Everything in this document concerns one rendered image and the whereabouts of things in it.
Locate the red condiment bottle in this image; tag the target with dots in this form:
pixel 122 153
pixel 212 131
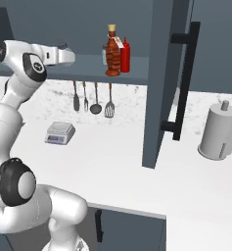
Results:
pixel 125 59

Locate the grey kitchen scale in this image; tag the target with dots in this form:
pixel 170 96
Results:
pixel 60 132

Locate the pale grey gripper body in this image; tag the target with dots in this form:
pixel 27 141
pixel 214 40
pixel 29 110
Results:
pixel 66 57

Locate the pale grey shaker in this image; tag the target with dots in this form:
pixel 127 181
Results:
pixel 104 55

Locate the brown bottle with cork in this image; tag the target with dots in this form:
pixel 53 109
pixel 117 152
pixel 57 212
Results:
pixel 113 55

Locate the hanging slotted turner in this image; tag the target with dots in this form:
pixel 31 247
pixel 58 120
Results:
pixel 109 110

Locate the hanging dark ladle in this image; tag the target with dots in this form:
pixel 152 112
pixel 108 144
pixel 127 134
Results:
pixel 95 108

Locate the hanging metal fork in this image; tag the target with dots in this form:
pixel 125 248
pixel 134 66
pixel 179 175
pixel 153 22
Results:
pixel 85 102

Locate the blue-grey wall cabinet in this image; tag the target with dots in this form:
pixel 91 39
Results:
pixel 88 29

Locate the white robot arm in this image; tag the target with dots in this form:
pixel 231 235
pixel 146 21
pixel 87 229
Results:
pixel 9 143

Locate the grey paper towel holder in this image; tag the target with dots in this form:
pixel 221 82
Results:
pixel 220 134

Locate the blue-grey closed cabinet door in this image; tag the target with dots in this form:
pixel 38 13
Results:
pixel 217 45

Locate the blue-grey open cabinet door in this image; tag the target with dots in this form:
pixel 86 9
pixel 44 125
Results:
pixel 161 81

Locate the blue-grey base cabinet door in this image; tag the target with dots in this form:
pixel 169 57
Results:
pixel 133 232

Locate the hanging dark spatula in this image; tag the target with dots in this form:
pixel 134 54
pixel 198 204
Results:
pixel 76 102

